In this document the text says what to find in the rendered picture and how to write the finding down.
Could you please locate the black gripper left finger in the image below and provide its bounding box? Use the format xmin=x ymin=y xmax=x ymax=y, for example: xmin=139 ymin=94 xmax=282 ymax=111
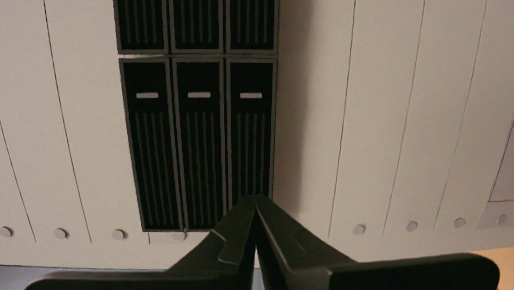
xmin=24 ymin=195 xmax=256 ymax=290

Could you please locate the tan flat board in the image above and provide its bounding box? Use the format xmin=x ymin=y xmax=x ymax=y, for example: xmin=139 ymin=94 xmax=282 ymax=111
xmin=471 ymin=247 xmax=514 ymax=290

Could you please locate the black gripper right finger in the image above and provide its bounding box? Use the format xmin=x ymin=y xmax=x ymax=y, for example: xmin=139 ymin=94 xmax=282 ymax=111
xmin=254 ymin=194 xmax=501 ymax=290

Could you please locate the white equipment rack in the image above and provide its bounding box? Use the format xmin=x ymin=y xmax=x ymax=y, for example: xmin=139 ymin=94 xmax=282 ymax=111
xmin=0 ymin=0 xmax=514 ymax=269

